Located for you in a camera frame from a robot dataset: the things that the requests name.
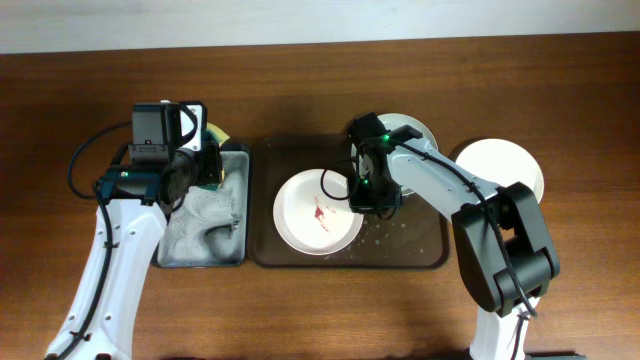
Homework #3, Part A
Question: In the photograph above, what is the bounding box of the white plate with red stain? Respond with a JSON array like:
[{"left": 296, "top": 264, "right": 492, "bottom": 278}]
[{"left": 273, "top": 169, "right": 364, "bottom": 256}]

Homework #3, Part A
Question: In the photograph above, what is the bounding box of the green and yellow sponge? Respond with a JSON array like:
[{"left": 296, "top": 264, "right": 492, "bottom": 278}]
[{"left": 201, "top": 123, "right": 230, "bottom": 191}]

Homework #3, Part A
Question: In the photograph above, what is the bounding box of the white plate on tray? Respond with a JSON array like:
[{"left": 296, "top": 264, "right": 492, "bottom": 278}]
[{"left": 350, "top": 112, "right": 440, "bottom": 197}]

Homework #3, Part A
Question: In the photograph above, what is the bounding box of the dark brown serving tray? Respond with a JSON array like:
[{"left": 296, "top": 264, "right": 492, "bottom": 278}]
[{"left": 247, "top": 135, "right": 450, "bottom": 269}]

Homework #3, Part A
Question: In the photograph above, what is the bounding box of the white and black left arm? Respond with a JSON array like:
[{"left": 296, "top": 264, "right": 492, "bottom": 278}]
[{"left": 45, "top": 141, "right": 222, "bottom": 359}]

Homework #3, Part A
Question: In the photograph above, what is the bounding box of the clean white plate stack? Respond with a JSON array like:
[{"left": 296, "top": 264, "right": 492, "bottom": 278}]
[{"left": 455, "top": 138, "right": 545, "bottom": 203}]

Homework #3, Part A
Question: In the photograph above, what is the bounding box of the black soapy water tray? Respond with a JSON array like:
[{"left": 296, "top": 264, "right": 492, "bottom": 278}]
[{"left": 152, "top": 144, "right": 251, "bottom": 268}]

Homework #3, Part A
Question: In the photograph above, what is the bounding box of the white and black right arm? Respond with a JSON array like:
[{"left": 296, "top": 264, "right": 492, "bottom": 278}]
[{"left": 348, "top": 134, "right": 560, "bottom": 359}]

